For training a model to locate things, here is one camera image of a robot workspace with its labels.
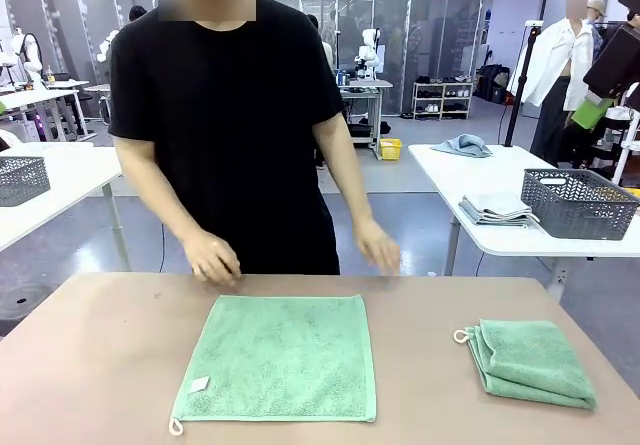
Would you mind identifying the grey plastic lattice basket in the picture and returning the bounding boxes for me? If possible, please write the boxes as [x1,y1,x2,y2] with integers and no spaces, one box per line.
[520,168,640,242]
[0,156,52,208]

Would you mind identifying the light grey towel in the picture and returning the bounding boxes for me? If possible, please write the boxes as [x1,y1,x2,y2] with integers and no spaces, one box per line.
[458,193,542,229]

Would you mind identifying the green terry towel with loop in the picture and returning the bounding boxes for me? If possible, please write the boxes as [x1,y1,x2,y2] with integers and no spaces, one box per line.
[453,318,598,410]
[168,293,378,437]

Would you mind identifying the person's right forearm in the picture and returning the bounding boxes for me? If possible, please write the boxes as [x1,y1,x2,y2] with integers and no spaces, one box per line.
[127,174,216,246]

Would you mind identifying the person's left forearm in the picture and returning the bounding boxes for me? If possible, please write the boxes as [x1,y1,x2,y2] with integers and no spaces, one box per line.
[324,159,381,229]

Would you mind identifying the person's left hand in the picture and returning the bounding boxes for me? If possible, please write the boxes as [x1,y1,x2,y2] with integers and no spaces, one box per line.
[352,217,403,277]

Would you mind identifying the person's right hand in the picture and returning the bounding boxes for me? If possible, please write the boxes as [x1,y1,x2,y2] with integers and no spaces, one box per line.
[182,228,243,285]

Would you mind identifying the mannequin with beige hat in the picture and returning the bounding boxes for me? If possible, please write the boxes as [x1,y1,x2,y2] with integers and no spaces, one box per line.
[587,0,609,61]

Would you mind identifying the mannequin in white shirt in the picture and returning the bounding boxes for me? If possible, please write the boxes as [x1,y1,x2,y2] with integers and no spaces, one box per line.
[506,0,596,166]

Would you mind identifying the black shelf cart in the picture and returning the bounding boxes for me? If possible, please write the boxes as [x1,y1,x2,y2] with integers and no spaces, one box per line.
[564,104,640,186]

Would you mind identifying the black bags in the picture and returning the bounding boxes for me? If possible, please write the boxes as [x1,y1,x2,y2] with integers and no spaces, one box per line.
[477,63,512,105]

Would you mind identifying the blue grey towel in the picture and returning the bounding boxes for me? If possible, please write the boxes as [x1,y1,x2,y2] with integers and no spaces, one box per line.
[429,134,495,158]

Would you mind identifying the white shoe rack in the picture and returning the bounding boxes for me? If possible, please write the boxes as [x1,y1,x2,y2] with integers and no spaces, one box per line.
[412,80,474,120]

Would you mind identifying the yellow bin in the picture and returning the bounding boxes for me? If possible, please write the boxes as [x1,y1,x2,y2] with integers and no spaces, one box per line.
[379,137,403,161]

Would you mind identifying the white humanoid robot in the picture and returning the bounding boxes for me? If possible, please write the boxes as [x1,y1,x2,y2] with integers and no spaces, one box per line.
[353,27,387,79]

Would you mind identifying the grey robot table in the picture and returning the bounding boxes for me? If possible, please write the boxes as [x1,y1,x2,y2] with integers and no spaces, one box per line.
[339,78,394,159]

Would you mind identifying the person in black T-shirt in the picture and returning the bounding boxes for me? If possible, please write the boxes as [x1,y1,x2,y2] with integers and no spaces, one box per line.
[107,0,359,276]

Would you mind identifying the white side table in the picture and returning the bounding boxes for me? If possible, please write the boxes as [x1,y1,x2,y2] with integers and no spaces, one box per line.
[0,142,132,272]

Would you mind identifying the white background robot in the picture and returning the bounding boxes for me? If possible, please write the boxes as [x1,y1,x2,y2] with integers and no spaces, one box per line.
[10,28,46,91]

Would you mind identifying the long white background desk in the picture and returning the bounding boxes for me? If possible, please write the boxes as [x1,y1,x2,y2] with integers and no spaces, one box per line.
[0,88,96,142]

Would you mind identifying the grey round floor base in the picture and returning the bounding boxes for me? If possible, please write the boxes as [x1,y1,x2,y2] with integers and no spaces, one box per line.
[0,284,55,322]

